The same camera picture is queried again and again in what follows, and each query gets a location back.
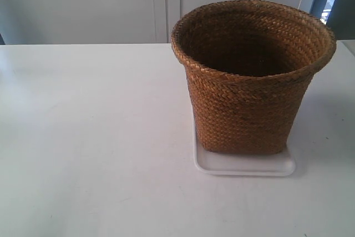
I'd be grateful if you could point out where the white plastic tray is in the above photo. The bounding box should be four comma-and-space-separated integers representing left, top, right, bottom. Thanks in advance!
194, 135, 296, 177

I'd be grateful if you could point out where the dark window frame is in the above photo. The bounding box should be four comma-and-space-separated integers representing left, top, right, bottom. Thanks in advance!
310, 0, 354, 40

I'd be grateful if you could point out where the brown woven wicker basket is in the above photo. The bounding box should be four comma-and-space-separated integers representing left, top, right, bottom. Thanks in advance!
171, 0, 337, 155

